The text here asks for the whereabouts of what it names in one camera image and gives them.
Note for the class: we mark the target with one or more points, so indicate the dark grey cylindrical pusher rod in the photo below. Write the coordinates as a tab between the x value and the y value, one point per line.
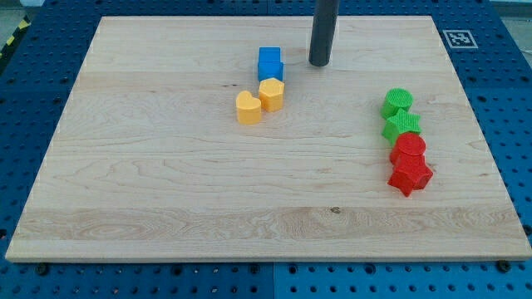
323	29

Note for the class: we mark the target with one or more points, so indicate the yellow heart block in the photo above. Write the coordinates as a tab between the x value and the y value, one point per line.
249	108

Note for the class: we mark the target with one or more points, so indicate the blue block behind cube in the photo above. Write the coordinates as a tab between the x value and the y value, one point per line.
269	54

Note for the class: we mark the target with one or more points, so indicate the yellow hexagon block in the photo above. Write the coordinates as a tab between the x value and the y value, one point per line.
271	92

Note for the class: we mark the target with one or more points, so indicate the green cylinder block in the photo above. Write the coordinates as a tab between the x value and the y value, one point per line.
396	99

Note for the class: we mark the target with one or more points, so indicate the green star block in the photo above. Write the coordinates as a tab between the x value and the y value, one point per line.
400	123

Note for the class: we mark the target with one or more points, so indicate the white fiducial marker tag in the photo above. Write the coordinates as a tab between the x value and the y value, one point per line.
460	39

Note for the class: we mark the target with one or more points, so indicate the red cylinder block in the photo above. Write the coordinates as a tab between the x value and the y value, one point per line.
407	144

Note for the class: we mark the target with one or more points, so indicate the red star block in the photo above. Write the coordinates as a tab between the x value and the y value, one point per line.
410	173

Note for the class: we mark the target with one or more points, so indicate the black yellow hazard tape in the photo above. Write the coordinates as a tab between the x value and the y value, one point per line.
12	42

